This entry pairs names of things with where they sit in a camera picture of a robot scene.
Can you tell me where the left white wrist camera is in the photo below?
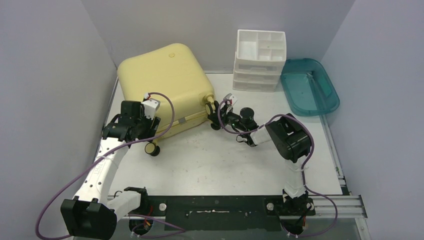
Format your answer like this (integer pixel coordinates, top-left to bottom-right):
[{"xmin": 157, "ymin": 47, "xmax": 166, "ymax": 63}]
[{"xmin": 141, "ymin": 93, "xmax": 161, "ymax": 120}]

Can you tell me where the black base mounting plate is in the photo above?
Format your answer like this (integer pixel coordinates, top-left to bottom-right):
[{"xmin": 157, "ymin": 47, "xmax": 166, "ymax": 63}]
[{"xmin": 131, "ymin": 195, "xmax": 316, "ymax": 232}]

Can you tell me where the teal transparent plastic tray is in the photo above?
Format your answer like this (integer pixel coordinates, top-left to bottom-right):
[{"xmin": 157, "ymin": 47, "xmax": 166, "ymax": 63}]
[{"xmin": 280, "ymin": 58, "xmax": 340, "ymax": 117}]

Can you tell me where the yellow hard-shell suitcase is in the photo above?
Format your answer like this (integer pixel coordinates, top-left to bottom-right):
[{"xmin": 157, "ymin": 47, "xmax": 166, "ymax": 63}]
[{"xmin": 117, "ymin": 43, "xmax": 215, "ymax": 139}]

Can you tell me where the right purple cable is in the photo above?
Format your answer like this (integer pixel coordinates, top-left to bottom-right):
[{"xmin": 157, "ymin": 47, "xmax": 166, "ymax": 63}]
[{"xmin": 216, "ymin": 99, "xmax": 339, "ymax": 239}]

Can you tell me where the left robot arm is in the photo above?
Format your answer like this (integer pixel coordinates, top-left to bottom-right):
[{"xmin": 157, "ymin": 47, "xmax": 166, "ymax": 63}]
[{"xmin": 60, "ymin": 99, "xmax": 161, "ymax": 240}]

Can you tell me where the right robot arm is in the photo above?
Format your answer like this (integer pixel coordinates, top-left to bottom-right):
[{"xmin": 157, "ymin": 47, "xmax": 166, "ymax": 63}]
[{"xmin": 208, "ymin": 100, "xmax": 314, "ymax": 216}]

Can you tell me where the white plastic drawer organizer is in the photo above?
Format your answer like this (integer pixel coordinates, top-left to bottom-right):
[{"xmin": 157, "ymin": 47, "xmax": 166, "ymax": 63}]
[{"xmin": 232, "ymin": 29, "xmax": 287, "ymax": 92}]

